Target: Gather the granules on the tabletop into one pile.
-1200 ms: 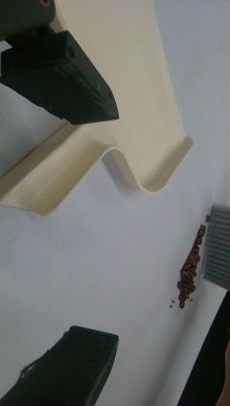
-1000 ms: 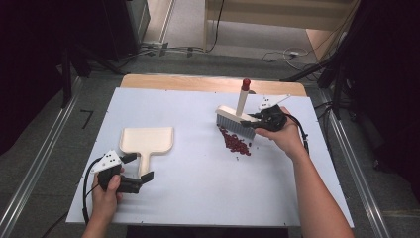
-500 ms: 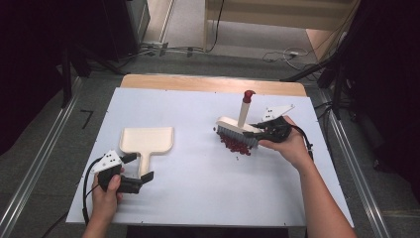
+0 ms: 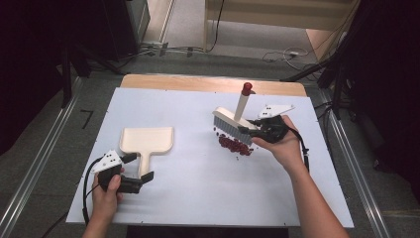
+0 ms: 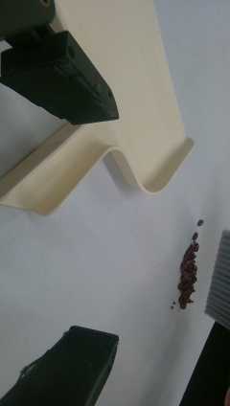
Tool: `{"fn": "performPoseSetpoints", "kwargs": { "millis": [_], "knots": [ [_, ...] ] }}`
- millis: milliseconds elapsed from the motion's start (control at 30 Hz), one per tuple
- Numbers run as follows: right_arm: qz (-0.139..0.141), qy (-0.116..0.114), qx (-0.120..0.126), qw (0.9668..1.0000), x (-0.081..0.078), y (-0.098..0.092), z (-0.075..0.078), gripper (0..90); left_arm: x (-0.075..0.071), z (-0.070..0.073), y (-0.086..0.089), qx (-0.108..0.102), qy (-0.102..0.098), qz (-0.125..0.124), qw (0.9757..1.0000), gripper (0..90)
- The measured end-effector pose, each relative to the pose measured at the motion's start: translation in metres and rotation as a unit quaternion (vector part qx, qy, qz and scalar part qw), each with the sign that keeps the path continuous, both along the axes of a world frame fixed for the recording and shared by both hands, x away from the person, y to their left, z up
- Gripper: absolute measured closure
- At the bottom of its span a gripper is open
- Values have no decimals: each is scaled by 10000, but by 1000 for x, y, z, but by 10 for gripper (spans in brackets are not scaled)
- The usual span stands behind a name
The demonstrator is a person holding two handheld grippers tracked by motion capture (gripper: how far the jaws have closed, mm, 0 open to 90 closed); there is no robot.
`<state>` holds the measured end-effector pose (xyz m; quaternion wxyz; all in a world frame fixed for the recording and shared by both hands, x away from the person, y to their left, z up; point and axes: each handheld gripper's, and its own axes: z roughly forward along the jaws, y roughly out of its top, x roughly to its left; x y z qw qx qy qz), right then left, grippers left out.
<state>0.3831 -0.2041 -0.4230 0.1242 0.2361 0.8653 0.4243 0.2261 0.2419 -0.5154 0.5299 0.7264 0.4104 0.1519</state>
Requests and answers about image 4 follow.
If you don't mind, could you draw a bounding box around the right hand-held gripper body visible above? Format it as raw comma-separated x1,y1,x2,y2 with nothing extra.
251,104,296,145

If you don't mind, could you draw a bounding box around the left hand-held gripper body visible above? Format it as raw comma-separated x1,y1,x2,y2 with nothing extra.
91,150,144,195

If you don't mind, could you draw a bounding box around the light wooden furniture frame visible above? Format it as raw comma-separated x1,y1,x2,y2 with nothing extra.
202,0,363,62

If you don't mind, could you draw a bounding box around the hand-held gripper black cable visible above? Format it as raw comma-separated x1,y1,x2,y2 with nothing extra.
82,158,103,226
286,127,311,175

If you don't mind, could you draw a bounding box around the white brush with red cap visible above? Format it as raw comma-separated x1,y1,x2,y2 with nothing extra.
212,81,261,147

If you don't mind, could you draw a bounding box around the person's right hand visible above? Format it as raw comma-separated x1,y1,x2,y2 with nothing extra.
251,114,307,174

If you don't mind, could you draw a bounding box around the left hand-held gripper black cable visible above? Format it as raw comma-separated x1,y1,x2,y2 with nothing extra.
82,158,103,226

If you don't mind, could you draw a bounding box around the cream plastic dustpan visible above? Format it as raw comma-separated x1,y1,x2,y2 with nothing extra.
118,126,175,179

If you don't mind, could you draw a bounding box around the right hand-held gripper black cable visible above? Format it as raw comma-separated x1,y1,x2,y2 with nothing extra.
286,127,311,175

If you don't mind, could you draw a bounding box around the black cabinet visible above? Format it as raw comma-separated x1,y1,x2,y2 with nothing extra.
98,0,152,62

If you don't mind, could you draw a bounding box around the heap of red kidney beans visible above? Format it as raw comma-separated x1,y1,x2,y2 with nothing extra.
216,130,256,162

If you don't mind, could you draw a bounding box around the white floor cable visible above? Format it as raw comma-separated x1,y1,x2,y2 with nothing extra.
262,47,311,72

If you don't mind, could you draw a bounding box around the black hanging cable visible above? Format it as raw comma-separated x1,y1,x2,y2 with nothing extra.
206,0,226,54

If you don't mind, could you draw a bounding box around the person's left hand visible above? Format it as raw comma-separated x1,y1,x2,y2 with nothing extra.
91,167,126,222

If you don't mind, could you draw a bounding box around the bundle of floor cables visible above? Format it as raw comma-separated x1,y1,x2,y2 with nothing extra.
117,41,206,67

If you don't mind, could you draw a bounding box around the white table sheet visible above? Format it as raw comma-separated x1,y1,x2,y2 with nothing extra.
65,86,355,229

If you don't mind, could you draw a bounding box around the aluminium floor rail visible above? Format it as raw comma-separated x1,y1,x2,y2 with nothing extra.
0,76,83,238
319,89,393,238

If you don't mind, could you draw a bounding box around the dark curtain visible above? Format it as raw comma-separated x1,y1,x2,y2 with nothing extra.
0,0,110,157
343,0,420,199

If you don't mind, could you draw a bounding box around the black metal stand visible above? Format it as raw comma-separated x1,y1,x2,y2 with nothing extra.
280,49,352,121
49,43,127,108

